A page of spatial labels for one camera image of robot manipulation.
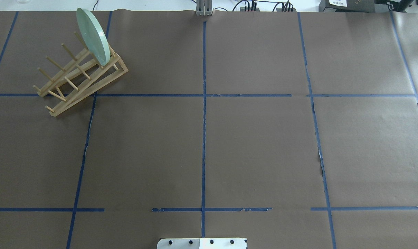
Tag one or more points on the light green plate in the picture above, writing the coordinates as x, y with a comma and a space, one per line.
93, 35

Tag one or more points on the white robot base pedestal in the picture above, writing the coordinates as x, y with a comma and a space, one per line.
202, 243

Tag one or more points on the aluminium frame post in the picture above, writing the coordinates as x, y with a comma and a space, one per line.
204, 7

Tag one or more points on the wooden dish rack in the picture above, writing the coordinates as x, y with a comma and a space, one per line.
79, 78

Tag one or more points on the black usb hub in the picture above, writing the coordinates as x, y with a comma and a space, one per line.
249, 6
284, 7

